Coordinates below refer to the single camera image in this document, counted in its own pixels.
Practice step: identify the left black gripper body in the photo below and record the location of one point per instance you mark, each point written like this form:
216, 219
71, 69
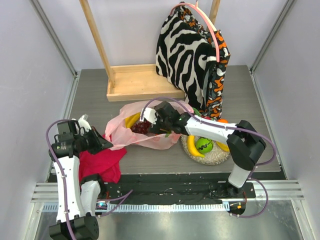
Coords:
86, 142

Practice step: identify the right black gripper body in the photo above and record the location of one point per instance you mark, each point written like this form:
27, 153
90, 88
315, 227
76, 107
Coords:
158, 122

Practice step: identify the pink plastic bag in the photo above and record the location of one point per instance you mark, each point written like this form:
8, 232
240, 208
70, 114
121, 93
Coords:
120, 136

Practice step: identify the fake green apple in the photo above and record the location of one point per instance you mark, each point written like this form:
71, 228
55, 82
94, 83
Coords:
204, 145

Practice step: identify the fake orange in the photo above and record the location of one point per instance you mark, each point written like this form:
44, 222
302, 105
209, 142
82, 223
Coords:
222, 121

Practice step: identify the fake yellow mango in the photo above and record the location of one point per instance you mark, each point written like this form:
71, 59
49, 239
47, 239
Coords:
223, 146

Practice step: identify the fake red fruit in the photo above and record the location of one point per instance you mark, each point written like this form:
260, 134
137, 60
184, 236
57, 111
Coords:
199, 114

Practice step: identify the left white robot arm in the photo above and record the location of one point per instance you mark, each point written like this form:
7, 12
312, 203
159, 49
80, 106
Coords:
77, 199

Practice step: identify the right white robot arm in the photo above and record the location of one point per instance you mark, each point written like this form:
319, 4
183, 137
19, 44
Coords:
244, 143

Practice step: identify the fake dark grapes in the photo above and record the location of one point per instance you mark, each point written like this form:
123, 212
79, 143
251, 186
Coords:
141, 127

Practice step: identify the small fake banana bunch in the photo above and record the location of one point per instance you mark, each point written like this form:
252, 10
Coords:
131, 120

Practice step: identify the red cloth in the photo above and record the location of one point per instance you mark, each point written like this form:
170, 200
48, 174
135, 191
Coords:
105, 163

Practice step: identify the wooden clothes rack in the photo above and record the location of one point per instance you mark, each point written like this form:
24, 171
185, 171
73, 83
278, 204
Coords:
125, 33

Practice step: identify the zebra print garment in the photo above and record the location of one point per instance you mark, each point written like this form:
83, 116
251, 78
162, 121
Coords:
187, 56

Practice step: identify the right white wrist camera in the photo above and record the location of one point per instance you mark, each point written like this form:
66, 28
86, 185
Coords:
148, 114

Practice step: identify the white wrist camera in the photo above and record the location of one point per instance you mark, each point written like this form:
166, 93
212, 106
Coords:
83, 123
148, 114

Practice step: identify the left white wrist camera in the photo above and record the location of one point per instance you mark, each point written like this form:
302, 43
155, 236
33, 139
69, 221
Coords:
83, 123

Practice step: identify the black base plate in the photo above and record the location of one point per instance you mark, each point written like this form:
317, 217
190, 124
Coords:
177, 189

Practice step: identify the white cable duct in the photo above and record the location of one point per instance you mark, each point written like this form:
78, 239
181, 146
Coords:
130, 208

